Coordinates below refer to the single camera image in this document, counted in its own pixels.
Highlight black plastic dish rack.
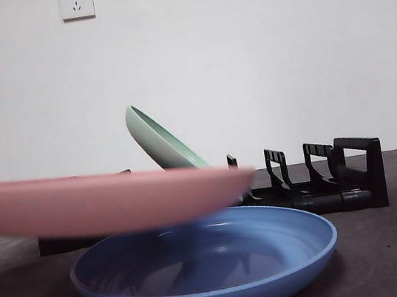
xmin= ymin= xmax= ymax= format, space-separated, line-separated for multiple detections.
xmin=28 ymin=131 xmax=391 ymax=259

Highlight pink plastic plate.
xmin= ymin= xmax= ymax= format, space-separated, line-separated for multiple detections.
xmin=0 ymin=143 xmax=263 ymax=252

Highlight green plastic plate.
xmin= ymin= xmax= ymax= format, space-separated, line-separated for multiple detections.
xmin=123 ymin=95 xmax=211 ymax=180

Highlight blue plastic plate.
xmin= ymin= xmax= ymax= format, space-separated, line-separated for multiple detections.
xmin=63 ymin=191 xmax=347 ymax=297

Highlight white wall socket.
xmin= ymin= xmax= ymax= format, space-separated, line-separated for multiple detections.
xmin=59 ymin=0 xmax=97 ymax=23

